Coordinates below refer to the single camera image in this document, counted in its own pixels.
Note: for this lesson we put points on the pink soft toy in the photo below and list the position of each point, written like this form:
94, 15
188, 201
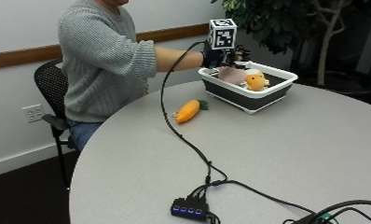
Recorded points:
231, 74

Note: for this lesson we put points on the white marker cube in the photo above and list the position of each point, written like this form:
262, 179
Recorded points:
223, 34

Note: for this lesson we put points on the orange chick soft toy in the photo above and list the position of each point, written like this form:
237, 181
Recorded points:
255, 80

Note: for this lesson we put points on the white and black basin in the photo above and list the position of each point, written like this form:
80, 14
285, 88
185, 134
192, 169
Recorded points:
250, 93

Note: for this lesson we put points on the green indoor tree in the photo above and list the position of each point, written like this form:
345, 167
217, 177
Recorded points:
301, 25

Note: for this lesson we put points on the orange carrot soft toy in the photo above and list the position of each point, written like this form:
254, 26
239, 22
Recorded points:
189, 111

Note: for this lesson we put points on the the person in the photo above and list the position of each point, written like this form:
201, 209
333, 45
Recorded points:
104, 59

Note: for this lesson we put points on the black office chair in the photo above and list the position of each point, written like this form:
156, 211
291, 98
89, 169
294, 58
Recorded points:
55, 93

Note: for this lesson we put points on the black hub with blue lights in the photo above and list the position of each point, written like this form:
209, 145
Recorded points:
189, 210

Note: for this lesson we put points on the wooden wall rail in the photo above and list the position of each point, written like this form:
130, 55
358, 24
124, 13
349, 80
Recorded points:
89, 46

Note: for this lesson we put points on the white wall outlet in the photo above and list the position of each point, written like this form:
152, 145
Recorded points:
33, 113

